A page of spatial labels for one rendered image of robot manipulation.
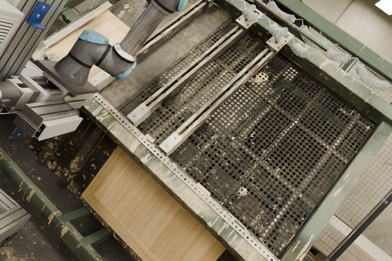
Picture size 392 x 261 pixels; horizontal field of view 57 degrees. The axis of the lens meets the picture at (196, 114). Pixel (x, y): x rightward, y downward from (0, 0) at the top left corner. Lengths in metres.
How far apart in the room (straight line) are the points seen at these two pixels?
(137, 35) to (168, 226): 1.19
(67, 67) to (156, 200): 1.01
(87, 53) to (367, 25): 6.31
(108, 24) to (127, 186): 1.07
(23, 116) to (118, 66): 0.46
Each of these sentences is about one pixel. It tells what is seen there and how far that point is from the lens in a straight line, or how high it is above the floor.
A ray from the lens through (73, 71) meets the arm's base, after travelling 1.65.
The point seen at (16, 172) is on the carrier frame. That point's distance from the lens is 2.53.
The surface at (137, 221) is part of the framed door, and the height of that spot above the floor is 0.41.
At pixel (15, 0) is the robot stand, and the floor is 1.25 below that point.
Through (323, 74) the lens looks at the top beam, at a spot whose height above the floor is 1.81.
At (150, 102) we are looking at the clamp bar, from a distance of 2.13.
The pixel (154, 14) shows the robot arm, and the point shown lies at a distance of 1.55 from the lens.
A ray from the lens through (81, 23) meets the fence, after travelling 2.55.
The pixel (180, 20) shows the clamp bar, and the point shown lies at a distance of 2.50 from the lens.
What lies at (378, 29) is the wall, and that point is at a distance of 7.48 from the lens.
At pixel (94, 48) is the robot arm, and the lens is 1.63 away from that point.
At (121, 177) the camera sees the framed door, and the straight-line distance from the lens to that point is 2.34.
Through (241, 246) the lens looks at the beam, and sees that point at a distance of 1.91.
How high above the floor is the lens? 1.54
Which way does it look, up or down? 10 degrees down
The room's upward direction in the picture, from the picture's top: 38 degrees clockwise
